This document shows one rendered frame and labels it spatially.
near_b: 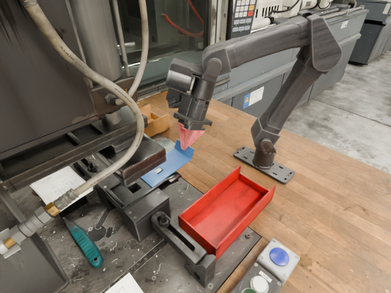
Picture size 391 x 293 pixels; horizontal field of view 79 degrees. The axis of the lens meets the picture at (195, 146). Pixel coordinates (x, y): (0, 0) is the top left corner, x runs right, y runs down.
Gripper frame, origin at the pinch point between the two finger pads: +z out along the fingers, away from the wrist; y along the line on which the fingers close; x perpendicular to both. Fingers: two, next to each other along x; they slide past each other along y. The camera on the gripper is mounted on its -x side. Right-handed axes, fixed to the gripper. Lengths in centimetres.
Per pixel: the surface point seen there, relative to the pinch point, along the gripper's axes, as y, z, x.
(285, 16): -173, -86, -74
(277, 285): 5.2, 12.2, 37.4
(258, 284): 8.1, 12.7, 34.7
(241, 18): -70, -53, -45
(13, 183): 40.5, 2.4, 3.2
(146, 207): 15.8, 11.2, 7.4
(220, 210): -2.5, 11.2, 16.8
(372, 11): -412, -178, -60
